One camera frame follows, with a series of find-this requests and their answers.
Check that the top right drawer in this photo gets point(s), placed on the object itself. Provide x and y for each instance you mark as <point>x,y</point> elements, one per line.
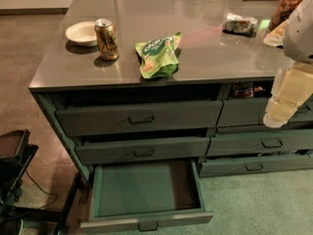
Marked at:
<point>250,111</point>

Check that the top left drawer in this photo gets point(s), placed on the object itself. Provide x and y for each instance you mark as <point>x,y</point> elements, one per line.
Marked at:
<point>98,120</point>

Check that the open bottom left drawer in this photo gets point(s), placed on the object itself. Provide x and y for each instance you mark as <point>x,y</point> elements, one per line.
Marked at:
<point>145,197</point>

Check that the glass jar of snacks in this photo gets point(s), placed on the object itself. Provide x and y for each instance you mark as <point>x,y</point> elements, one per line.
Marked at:
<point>282,12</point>

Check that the gold soda can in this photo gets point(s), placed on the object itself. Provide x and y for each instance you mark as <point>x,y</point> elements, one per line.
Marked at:
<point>106,38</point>

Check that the middle left drawer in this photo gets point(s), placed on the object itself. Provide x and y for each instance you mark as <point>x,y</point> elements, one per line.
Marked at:
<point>141,150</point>

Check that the grey drawer cabinet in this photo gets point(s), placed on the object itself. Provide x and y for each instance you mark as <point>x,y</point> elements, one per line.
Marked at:
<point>211,60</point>

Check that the green rice chip bag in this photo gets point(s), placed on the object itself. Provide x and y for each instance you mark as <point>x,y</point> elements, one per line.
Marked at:
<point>158,58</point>

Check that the white bowl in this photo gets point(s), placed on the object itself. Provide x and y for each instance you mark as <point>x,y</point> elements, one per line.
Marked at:
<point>83,34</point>

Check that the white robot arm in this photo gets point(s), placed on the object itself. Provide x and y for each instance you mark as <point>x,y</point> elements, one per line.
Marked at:
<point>298,37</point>

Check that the bottom right drawer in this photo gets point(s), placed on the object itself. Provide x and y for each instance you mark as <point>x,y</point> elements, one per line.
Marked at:
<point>223,167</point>

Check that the middle right drawer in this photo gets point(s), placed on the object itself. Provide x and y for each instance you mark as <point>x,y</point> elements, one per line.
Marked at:
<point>260,142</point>

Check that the snack bags in drawer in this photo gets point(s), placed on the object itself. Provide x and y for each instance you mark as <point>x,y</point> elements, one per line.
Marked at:
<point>248,89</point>

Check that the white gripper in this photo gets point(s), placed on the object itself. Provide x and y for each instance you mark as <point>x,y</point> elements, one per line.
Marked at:
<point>300,36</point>

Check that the black stand with cables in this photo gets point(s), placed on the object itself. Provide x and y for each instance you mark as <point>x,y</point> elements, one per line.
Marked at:
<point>15,156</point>

